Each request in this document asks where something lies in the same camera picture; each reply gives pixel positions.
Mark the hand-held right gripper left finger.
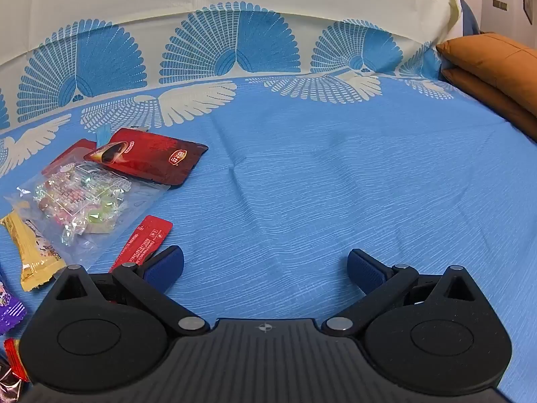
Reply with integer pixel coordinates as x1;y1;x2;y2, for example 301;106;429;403
52;245;210;337

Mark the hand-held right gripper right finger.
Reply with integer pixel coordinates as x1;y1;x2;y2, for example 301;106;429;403
322;249;483;337

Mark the red stick packet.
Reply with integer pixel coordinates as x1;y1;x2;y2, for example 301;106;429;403
108;215;174;273

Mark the clear candy bag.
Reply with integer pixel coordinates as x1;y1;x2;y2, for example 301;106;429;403
3;160;169;270

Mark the red coffee pouch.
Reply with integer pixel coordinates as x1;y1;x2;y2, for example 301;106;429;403
84;128;209;185

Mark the yellow snack bar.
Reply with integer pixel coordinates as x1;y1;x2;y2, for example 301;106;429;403
0;201;68;292

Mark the small red square packet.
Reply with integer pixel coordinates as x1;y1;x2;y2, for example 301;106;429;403
42;138;99;175

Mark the purple snack packet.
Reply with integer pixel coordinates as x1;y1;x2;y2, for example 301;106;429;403
0;279;28;337

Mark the orange-red snack packet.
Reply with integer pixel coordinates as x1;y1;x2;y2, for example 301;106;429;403
3;338;30;383

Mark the dark foil snack packet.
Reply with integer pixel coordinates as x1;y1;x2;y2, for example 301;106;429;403
0;361;28;401

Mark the blue patterned bedsheet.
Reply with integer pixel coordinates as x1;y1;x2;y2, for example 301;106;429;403
0;0;537;403

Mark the orange pillow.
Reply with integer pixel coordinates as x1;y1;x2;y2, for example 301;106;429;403
435;33;537;118
440;67;537;141

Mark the blue upholstered bed frame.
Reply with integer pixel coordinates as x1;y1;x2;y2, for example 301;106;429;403
459;0;481;36

